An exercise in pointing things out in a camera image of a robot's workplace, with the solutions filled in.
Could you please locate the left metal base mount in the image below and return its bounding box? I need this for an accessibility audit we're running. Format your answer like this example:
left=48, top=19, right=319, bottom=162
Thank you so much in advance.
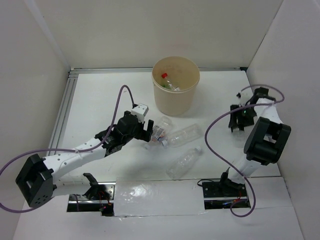
left=66, top=182, right=116, bottom=217

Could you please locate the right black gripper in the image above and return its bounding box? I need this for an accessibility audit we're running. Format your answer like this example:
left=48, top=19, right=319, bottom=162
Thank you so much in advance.
left=228, top=104, right=258, bottom=128

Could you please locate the white taped cover sheet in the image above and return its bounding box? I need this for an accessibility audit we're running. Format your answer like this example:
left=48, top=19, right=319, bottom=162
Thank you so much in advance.
left=113, top=180, right=206, bottom=217

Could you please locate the purple cable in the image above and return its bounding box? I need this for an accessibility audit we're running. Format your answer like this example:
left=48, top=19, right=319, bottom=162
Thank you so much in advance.
left=0, top=85, right=137, bottom=213
left=204, top=84, right=286, bottom=218

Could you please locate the clear bottle white cap lower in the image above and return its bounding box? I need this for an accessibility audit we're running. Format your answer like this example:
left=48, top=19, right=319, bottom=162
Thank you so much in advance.
left=166, top=146, right=203, bottom=180

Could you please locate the clear bottle white cap upper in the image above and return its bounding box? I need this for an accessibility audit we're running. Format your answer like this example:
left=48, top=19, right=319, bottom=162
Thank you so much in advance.
left=161, top=124, right=202, bottom=148

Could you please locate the red cap red label bottle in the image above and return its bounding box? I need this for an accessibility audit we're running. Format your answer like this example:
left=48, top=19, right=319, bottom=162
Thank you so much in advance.
left=161, top=73, right=180, bottom=91

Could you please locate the clear bottle white cap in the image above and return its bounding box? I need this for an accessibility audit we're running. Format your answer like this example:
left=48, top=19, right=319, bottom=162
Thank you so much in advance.
left=166, top=146, right=203, bottom=180
left=161, top=124, right=202, bottom=148

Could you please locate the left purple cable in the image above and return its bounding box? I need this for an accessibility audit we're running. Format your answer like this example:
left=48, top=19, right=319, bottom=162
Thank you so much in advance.
left=0, top=85, right=137, bottom=213

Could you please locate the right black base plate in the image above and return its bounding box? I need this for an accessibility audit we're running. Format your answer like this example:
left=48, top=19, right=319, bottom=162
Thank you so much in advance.
left=197, top=179, right=251, bottom=210

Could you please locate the black label small bottle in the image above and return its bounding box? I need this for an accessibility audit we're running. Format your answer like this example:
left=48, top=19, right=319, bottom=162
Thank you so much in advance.
left=231, top=129, right=247, bottom=149

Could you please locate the beige round plastic bin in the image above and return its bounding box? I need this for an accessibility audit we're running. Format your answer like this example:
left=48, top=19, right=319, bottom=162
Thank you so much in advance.
left=151, top=56, right=200, bottom=116

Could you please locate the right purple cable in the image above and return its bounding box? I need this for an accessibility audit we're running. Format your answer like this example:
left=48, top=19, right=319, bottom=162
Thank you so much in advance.
left=204, top=84, right=286, bottom=218

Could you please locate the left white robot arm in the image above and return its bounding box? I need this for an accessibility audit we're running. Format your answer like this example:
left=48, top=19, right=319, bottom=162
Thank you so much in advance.
left=15, top=111, right=154, bottom=209

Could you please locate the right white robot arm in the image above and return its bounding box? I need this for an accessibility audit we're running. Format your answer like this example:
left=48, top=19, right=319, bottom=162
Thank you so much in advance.
left=218, top=86, right=291, bottom=197

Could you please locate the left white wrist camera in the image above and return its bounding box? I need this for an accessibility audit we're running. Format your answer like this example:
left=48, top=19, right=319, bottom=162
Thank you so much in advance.
left=131, top=103, right=149, bottom=123

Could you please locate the blue label clear bottle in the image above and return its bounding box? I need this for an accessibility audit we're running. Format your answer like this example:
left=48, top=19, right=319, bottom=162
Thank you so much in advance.
left=143, top=116, right=173, bottom=150

